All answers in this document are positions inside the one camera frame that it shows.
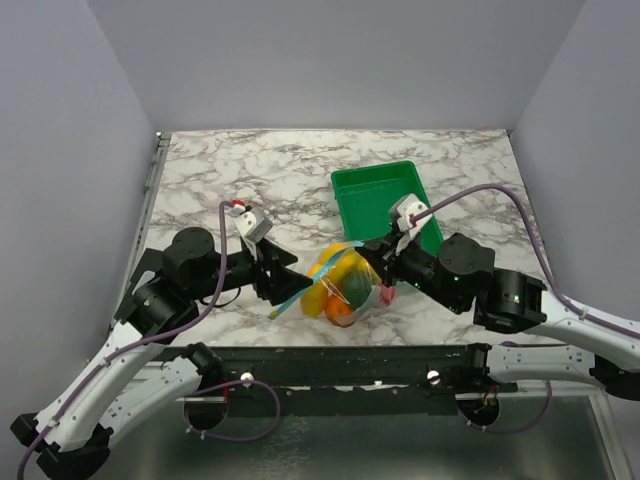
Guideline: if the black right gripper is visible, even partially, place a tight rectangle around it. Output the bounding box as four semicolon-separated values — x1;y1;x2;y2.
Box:
355;228;464;313

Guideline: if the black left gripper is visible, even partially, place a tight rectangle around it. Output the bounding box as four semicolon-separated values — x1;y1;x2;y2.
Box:
192;236;315;305

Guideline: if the green avocado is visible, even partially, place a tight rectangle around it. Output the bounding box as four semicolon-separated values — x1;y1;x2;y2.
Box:
340;273;372;310

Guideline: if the yellow banana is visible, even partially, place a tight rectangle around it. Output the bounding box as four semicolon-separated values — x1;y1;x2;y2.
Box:
306;242;350;278

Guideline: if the red apple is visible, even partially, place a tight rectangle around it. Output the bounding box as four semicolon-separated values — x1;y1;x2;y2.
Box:
377;285;396;308

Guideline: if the clear zip top bag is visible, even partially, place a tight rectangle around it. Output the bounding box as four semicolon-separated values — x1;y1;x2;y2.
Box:
269;241;397;328

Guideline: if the orange fruit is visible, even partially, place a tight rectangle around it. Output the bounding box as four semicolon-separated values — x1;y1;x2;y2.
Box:
324;295;355;328

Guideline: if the yellow apple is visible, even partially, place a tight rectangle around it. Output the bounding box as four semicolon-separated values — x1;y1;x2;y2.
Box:
328;250;368;282

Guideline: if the yellow orange mango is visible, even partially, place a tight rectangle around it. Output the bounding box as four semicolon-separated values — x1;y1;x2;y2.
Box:
300;287;329;318

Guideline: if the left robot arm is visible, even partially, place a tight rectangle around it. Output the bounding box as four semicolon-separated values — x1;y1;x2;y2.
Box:
11;227;312;479

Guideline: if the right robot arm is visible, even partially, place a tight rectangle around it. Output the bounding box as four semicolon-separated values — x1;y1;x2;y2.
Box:
356;232;639;401

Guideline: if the green plastic tray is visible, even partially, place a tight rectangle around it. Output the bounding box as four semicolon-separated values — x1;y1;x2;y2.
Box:
331;161;430;241

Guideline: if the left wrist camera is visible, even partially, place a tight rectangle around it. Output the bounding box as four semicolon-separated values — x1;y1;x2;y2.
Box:
230;201;273;260

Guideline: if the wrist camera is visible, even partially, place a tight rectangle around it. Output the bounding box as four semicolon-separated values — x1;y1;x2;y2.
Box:
230;201;273;260
389;193;433;255

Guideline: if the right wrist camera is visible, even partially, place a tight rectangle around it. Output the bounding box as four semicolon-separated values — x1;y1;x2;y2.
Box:
389;193;433;255

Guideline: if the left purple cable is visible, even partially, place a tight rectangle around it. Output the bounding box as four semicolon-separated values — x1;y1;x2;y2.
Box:
17;199;284;480

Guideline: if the black mounting rail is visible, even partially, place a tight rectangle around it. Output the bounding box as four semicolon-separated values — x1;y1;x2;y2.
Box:
199;339;521;416

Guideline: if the metal table edge rail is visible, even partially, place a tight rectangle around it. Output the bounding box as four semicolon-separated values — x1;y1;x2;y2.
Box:
108;132;172;336

